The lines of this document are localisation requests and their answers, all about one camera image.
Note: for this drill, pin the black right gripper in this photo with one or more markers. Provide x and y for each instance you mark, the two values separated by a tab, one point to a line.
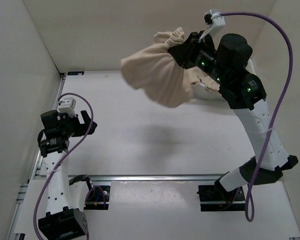
183	53

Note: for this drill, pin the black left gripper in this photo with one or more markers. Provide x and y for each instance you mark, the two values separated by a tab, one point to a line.
86	119

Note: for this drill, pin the beige trousers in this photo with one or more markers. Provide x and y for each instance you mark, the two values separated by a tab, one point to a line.
163	81

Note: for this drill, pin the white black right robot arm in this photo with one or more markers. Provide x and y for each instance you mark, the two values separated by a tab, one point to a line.
246	96

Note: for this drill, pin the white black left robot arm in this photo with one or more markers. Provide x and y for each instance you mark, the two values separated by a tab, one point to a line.
59	210

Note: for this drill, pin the white laundry basket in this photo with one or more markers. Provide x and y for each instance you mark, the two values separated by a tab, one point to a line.
202	91

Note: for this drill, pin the black corner label sticker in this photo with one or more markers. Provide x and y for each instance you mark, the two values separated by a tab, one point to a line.
75	73

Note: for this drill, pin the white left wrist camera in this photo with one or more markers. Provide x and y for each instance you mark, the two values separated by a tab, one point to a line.
67	106

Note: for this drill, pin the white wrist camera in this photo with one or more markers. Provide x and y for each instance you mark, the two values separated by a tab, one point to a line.
214	21
67	106

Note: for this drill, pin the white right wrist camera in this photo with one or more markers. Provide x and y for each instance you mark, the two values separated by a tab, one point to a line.
214	21

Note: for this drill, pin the aluminium table edge rail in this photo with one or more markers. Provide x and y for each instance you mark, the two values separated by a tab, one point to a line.
170	177

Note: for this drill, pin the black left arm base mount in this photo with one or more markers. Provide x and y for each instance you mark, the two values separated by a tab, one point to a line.
95	195

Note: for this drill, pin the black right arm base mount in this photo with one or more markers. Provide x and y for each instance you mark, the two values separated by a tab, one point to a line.
213	199

